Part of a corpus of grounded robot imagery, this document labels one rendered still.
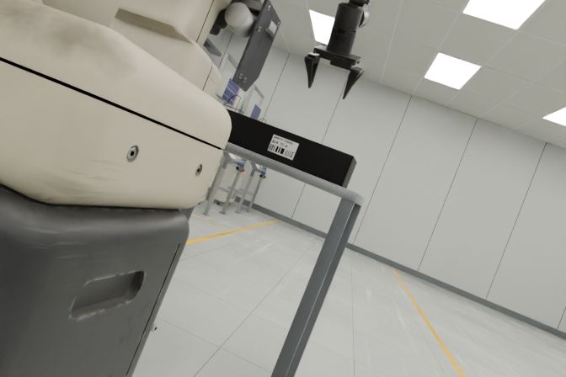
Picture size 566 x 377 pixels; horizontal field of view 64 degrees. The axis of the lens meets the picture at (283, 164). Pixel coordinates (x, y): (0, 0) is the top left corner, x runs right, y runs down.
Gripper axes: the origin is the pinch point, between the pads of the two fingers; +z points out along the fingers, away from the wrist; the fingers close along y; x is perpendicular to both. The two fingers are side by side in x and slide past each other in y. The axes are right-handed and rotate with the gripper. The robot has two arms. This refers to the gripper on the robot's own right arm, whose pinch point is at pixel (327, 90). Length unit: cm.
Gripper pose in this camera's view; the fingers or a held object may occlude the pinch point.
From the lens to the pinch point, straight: 110.0
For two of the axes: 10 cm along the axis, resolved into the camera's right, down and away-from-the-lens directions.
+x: -3.6, 3.1, -8.8
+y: -9.1, -3.5, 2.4
